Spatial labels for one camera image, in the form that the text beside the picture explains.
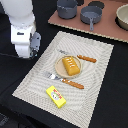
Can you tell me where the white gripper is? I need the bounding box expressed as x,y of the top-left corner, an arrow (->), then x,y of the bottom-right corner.
11,24 -> 41,59

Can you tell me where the orange bread loaf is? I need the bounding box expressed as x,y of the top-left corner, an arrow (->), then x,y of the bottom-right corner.
62,57 -> 80,76

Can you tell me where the yellow butter box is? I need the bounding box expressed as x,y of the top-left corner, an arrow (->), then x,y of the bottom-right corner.
46,86 -> 66,108

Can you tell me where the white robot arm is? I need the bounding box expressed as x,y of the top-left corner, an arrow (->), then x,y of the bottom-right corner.
0,0 -> 41,59

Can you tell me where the beige round plate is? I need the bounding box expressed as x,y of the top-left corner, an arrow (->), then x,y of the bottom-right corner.
55,55 -> 82,78

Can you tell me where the grey cooking pot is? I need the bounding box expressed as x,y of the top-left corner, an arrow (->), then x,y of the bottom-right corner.
57,0 -> 77,19

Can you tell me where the beige woven placemat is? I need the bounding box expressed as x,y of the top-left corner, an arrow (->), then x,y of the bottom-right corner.
13,31 -> 113,128

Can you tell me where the grey frying pan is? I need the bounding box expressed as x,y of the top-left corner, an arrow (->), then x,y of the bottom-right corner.
80,6 -> 102,31

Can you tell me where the black stove burner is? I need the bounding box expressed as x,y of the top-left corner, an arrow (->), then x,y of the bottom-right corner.
88,1 -> 105,9

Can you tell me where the cream bowl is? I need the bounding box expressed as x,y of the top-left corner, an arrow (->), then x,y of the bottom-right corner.
116,4 -> 128,30

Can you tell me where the fork with wooden handle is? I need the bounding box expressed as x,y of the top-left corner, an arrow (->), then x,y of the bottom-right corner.
43,71 -> 84,89

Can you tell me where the knife with wooden handle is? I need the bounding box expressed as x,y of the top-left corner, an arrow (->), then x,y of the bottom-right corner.
57,49 -> 97,63

